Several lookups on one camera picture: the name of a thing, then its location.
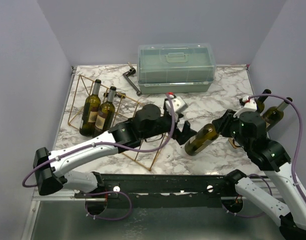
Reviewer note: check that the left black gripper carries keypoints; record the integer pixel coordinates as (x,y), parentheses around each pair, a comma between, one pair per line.
(182,136)

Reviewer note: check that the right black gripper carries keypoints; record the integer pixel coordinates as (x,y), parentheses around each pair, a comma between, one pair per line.
(223,124)

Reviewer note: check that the green wine bottle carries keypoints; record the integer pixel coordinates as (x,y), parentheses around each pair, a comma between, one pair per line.
(260,101)
(90,111)
(204,137)
(105,114)
(274,115)

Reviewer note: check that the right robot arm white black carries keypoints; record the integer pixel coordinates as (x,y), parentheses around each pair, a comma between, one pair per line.
(249,130)

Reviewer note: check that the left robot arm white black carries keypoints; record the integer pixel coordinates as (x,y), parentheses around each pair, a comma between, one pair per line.
(55,170)

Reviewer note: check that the clear glass liquor bottle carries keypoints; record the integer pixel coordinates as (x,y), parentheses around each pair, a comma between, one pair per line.
(233,143)

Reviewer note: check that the green plastic storage box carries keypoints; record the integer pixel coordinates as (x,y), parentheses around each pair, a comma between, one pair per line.
(177,68)

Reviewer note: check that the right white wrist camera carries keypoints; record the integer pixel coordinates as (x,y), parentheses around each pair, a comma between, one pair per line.
(247,104)

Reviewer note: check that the black metal base rail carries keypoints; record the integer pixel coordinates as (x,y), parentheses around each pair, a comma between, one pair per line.
(159,191)

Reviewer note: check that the grey metal crank handle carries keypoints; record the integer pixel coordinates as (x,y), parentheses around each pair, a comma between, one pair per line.
(126,76)

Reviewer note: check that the gold wire wine rack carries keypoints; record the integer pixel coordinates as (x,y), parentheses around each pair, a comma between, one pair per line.
(124,108)

